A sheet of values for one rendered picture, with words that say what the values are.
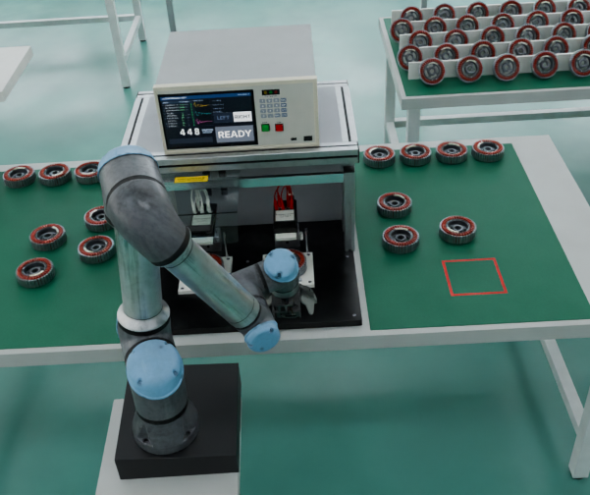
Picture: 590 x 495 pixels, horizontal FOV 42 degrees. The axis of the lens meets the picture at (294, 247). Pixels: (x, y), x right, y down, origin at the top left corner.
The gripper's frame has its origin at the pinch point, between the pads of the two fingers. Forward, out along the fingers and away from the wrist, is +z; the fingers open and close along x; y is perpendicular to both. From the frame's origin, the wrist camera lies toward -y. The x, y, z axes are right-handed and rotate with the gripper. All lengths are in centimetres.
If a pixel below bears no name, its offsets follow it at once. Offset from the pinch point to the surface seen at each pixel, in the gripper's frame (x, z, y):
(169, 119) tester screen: -30, -16, -49
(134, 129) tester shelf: -44, 2, -57
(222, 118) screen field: -15, -15, -48
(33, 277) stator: -76, 17, -17
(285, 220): 0.0, 6.6, -26.7
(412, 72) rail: 54, 80, -125
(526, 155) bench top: 86, 50, -66
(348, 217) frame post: 18.3, 10.6, -28.3
